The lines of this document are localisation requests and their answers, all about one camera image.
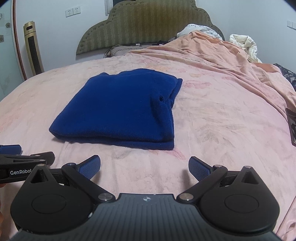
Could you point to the dark clothes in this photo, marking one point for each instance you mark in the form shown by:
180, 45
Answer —
165, 42

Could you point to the dark rectangular object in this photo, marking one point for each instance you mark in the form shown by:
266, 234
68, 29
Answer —
292, 127

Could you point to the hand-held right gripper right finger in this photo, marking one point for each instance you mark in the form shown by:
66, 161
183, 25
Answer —
198, 169

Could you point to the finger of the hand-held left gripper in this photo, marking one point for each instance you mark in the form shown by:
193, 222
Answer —
10, 149
44, 158

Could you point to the white duvet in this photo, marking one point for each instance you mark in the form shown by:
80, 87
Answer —
198, 30

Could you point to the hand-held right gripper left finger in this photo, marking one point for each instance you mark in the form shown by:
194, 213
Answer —
89, 168

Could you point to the grey pillow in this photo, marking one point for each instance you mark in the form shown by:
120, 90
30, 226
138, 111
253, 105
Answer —
120, 49

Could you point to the gold tower air conditioner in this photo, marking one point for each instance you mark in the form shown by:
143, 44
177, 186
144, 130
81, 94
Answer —
33, 48

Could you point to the white wall socket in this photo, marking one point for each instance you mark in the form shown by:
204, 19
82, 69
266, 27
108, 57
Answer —
69, 12
76, 10

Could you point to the peach quilt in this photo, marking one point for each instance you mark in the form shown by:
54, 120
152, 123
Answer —
208, 51

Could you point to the frosted glass door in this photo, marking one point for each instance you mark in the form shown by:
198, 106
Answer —
9, 46

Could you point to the olive padded headboard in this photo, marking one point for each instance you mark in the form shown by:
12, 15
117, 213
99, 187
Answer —
138, 25

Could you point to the pink floral blanket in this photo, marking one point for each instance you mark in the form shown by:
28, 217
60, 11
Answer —
219, 127

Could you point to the dark lace cloth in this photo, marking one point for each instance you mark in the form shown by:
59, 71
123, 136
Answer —
286, 75

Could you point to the blue beaded knit sweater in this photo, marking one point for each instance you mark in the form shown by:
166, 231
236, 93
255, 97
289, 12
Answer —
111, 111

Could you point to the cream quilted duvet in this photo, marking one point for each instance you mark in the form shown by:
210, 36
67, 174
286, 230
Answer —
245, 44

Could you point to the person's left hand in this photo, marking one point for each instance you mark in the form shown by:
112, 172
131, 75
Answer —
1, 214

